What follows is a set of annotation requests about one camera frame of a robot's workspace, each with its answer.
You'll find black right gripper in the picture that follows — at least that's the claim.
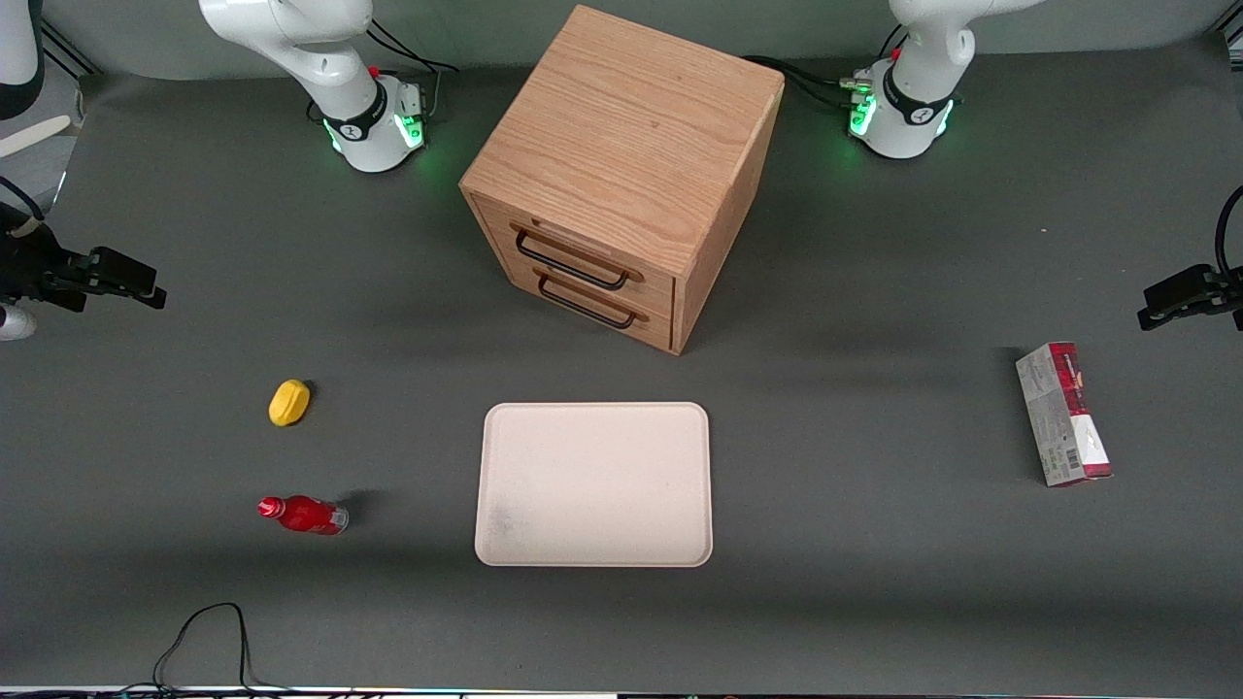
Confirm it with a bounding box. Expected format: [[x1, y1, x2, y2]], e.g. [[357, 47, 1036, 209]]
[[0, 228, 168, 314]]

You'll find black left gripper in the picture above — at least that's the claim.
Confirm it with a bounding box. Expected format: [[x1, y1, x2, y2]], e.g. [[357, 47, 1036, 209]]
[[1137, 263, 1243, 333]]

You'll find red coke bottle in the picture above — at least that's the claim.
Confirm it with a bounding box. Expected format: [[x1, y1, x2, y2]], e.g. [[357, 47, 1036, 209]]
[[257, 494, 350, 537]]

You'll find beige rectangular plastic tray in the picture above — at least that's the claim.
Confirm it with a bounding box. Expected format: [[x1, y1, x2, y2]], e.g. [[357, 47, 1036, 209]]
[[474, 401, 714, 569]]

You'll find beige flat stick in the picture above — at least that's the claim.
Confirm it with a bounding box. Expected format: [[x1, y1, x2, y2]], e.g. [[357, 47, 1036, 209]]
[[0, 115, 73, 159]]

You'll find red tartan carton box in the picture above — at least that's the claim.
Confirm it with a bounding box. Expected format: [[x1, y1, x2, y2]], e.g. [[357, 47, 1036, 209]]
[[1015, 341, 1114, 488]]

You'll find yellow lemon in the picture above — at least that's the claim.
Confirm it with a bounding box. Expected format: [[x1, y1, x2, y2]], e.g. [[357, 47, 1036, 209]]
[[268, 379, 313, 428]]

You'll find oak drawer front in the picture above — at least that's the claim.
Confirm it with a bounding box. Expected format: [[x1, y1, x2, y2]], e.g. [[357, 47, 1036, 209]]
[[488, 254, 677, 354], [470, 194, 678, 314]]

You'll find oak wooden drawer cabinet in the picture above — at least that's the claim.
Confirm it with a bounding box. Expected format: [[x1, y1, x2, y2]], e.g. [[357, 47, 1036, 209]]
[[458, 4, 786, 356]]

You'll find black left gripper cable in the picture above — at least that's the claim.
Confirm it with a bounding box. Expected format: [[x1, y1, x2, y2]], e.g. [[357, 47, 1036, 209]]
[[1214, 184, 1243, 284]]

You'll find black metal frame rail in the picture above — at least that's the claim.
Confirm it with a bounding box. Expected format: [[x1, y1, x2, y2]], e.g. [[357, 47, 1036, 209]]
[[39, 19, 100, 81]]

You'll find black looped table cable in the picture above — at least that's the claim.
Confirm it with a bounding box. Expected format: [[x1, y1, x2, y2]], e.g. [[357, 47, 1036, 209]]
[[146, 602, 297, 696]]

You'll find black right arm base cable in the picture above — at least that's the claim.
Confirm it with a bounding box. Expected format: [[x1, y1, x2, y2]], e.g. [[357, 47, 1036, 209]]
[[367, 17, 461, 125]]

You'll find black arm base cable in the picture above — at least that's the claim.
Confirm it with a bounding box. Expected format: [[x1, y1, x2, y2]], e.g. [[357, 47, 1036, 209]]
[[742, 23, 910, 114], [367, 17, 461, 125]]

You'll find black left arm base cable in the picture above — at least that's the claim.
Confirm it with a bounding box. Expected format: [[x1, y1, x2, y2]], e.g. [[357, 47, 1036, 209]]
[[742, 23, 910, 114]]

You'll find black metal drawer handle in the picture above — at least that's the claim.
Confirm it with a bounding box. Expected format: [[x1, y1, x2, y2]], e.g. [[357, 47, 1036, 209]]
[[512, 224, 644, 291], [535, 271, 649, 330]]

